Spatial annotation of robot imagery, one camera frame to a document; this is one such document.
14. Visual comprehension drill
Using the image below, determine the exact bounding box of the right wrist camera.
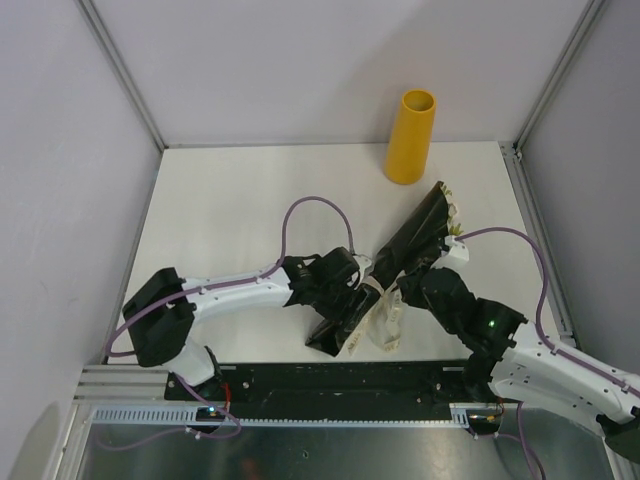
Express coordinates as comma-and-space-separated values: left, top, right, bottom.
432, 236, 470, 271

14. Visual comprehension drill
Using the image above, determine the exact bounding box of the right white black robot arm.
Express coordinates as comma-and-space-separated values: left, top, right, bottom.
397, 268, 639, 462

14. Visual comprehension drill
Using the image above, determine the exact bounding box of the yellow cylindrical vase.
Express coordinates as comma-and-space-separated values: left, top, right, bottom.
384, 89, 437, 185

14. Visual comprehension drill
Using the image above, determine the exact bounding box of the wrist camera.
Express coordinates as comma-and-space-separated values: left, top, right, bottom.
352, 254, 373, 285
432, 236, 470, 271

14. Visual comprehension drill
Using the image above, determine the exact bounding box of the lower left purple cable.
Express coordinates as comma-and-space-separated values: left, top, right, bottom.
94, 374, 244, 451

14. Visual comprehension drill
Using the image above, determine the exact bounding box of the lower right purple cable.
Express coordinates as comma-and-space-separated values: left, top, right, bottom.
492, 404, 545, 480

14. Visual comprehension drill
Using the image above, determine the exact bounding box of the grey slotted cable duct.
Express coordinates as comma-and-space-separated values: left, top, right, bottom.
91, 403, 503, 428

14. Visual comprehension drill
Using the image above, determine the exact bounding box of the aluminium frame post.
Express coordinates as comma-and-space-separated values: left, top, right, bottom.
75, 0, 167, 153
512, 0, 610, 152

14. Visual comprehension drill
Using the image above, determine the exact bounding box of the right aluminium frame post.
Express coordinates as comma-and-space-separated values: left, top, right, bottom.
512, 0, 610, 152

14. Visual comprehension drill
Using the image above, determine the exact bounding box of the black wrapping paper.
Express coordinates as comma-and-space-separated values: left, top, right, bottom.
306, 181, 449, 357

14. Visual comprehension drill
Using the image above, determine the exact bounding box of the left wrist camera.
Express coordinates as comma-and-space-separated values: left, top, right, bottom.
352, 254, 373, 285

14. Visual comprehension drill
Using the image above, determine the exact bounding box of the cream printed ribbon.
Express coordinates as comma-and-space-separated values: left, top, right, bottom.
346, 276, 405, 356

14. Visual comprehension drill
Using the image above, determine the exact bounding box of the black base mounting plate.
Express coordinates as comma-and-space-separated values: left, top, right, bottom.
195, 360, 498, 418

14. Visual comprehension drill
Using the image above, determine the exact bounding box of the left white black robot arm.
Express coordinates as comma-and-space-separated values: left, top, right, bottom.
122, 247, 372, 400

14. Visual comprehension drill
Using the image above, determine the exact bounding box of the left aluminium frame post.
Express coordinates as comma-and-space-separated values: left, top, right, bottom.
75, 0, 167, 153

